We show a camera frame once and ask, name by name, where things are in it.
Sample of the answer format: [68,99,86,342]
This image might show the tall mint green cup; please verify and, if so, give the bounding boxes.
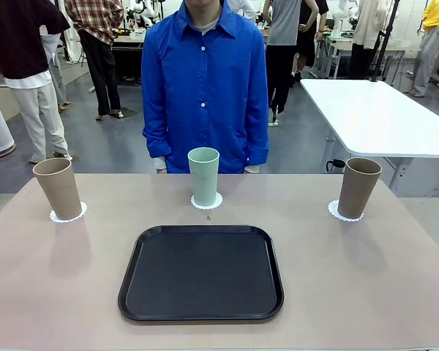
[187,146,221,207]

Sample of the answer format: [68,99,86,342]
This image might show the white paper doily coaster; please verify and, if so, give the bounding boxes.
[327,199,364,222]
[190,192,225,211]
[48,200,89,224]

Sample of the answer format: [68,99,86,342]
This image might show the tall brown cup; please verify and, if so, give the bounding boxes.
[337,156,383,219]
[32,157,83,221]

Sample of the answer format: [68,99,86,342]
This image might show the person's right forearm blue sleeve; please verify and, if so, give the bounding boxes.
[142,109,171,174]

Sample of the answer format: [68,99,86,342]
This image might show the person's left forearm blue sleeve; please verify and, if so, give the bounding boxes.
[244,109,271,175]

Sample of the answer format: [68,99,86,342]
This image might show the person in blue shirt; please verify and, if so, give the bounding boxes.
[141,0,271,175]

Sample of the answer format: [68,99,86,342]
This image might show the black plastic tray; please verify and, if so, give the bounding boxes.
[117,224,285,323]

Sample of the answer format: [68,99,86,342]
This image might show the person in grey shirt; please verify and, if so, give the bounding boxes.
[262,0,303,126]

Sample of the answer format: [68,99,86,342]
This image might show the background workbench with clutter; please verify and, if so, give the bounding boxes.
[111,24,149,87]

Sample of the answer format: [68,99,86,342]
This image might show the person in black dress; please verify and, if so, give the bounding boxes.
[291,0,331,84]

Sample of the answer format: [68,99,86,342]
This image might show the white background table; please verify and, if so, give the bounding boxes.
[299,78,439,191]

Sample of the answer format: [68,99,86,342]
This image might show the person in plaid shirt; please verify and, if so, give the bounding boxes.
[63,0,126,122]

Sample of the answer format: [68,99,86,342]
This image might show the grey background desk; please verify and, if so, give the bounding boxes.
[312,28,422,80]

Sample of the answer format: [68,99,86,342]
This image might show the person in beige coat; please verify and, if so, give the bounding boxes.
[350,0,389,80]

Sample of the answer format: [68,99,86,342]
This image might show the black tripod stand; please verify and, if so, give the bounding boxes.
[368,0,402,83]

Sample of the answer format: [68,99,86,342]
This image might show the person in black top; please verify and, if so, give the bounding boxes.
[0,0,75,165]

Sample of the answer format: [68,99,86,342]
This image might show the person in yellow top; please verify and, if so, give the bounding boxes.
[410,0,439,98]

